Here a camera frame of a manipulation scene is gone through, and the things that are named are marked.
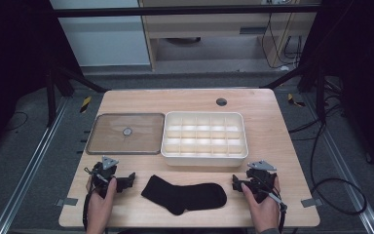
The black metal stand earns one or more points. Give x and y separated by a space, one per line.
51 97
318 94

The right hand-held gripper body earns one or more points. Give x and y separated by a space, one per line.
261 182

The white divided storage box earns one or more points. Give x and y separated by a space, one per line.
204 138

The light wooden desk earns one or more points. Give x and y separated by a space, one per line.
207 26

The metal floor rail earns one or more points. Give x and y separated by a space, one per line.
29 165
341 162

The grey tape piece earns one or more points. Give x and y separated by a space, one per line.
66 202
311 202

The black horizontal bar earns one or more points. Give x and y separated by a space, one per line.
185 11

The person's left hand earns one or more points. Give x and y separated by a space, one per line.
100 208

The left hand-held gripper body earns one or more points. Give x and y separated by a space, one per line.
102 177

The black sock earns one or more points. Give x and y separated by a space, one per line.
185 196

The person's right hand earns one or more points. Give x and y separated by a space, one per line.
263 211

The white cabinet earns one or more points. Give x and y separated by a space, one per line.
104 35

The yellow black striped tape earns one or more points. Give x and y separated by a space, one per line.
85 104
294 100

